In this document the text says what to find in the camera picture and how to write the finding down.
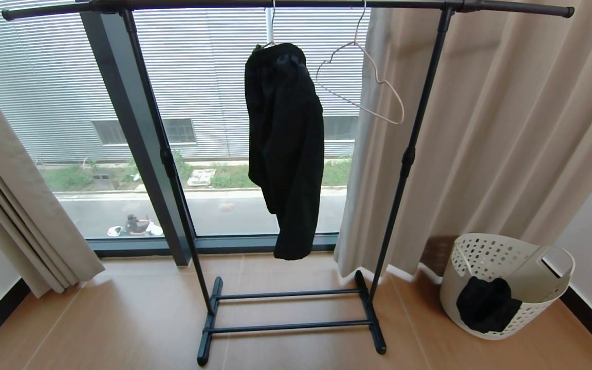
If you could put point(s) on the black shorts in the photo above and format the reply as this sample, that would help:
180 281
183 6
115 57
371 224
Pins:
285 144

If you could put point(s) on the pink clothes hanger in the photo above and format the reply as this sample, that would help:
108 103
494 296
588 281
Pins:
272 38
357 104

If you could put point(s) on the black clothes rack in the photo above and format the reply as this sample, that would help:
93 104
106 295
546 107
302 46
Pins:
275 4

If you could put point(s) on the heap of black clothes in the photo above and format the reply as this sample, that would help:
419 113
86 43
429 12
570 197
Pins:
486 306

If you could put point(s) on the white laundry basket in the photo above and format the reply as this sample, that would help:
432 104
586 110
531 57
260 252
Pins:
532 272

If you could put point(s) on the window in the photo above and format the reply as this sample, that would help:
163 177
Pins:
198 77

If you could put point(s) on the beige curtain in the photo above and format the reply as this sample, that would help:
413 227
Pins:
8 205
506 103

